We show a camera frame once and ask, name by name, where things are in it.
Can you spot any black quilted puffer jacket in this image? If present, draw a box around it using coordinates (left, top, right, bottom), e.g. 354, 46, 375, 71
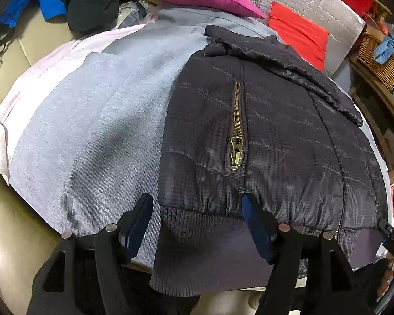
151, 26, 388, 297

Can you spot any wicker basket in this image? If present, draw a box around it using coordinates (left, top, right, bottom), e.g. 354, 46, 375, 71
356, 32, 394, 93

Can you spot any wooden shelf unit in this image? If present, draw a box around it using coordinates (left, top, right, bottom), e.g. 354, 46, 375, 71
349, 54, 394, 185

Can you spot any blue garment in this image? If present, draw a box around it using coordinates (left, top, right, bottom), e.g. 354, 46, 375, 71
0, 0, 67, 29

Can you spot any right hand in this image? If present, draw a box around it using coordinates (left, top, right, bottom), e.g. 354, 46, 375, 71
376, 254, 394, 297

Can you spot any light blue cloth in basket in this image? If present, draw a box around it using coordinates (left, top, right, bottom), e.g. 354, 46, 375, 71
373, 36, 394, 64

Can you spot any grey bed sheet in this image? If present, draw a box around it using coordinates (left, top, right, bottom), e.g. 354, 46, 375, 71
7, 8, 394, 268

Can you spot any silver foil insulation mat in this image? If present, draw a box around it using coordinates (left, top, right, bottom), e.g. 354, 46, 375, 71
250, 0, 365, 76

